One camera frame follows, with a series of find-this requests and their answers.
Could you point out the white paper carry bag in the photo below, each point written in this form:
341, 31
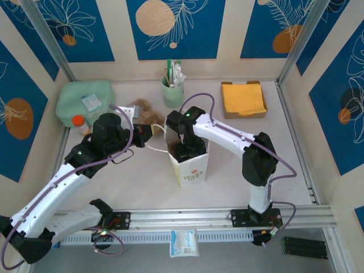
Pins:
193, 173

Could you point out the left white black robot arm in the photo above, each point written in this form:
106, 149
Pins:
51, 199

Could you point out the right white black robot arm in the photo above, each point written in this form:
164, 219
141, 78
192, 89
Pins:
224, 133

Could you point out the white blue wipes pack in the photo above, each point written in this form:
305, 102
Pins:
183, 244

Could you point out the mint green holder cup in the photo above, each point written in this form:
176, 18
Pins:
172, 95

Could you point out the orange capped small bottle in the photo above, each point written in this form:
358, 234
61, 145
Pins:
79, 122

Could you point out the small clear wipe sachet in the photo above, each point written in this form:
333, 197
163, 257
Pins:
91, 102

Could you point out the wooden stirrer sticks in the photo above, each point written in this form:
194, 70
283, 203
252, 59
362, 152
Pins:
166, 77

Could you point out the white paper sachets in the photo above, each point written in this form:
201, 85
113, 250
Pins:
180, 74

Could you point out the green storage box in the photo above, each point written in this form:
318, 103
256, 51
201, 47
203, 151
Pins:
74, 96

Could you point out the green white stick packet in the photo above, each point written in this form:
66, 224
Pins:
170, 69

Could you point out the brown cardboard napkin tray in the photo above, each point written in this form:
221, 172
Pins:
244, 116

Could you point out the small blue plastic block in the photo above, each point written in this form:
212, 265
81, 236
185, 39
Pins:
57, 245

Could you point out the black ridged block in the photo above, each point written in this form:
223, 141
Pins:
304, 248

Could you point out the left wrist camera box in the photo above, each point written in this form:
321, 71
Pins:
135, 111

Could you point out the left aluminium side rail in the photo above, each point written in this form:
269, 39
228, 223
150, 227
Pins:
65, 136

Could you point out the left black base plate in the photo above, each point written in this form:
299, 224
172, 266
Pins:
122, 220

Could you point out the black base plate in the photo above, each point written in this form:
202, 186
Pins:
239, 219
122, 220

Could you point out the long aluminium base rail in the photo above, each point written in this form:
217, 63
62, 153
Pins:
182, 217

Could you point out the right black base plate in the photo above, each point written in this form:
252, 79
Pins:
239, 219

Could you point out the left aluminium frame post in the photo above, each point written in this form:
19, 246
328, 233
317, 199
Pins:
48, 37

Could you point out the aluminium frame post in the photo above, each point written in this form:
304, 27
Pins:
301, 39
48, 37

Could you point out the right aluminium frame post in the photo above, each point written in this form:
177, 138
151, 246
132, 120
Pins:
301, 39

